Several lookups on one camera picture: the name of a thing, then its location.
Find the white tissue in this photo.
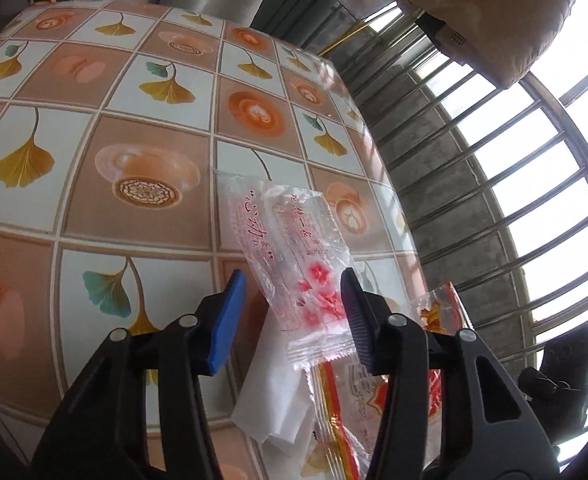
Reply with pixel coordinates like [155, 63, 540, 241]
[231, 300, 315, 458]

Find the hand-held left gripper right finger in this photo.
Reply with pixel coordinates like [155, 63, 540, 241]
[340, 267, 559, 480]

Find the clear wrapper with pink flowers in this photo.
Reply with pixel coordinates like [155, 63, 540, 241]
[214, 169, 367, 372]

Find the leaf patterned tablecloth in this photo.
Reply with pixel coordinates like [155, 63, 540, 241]
[0, 0, 429, 480]

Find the metal window grille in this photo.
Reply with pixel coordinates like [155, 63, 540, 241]
[334, 0, 588, 461]

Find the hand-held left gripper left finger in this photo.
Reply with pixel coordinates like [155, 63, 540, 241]
[31, 269, 247, 480]

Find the small clear orange wrapper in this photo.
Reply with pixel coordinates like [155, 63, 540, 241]
[406, 282, 469, 333]

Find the yellow pipe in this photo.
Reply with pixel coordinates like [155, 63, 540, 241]
[319, 20, 375, 56]

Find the dark cloth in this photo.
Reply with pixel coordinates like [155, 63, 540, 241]
[416, 10, 474, 63]

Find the clear wrapper with red stripes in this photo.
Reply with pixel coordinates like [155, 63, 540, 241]
[306, 360, 444, 480]

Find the beige quilt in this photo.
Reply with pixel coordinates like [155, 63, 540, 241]
[384, 0, 577, 88]

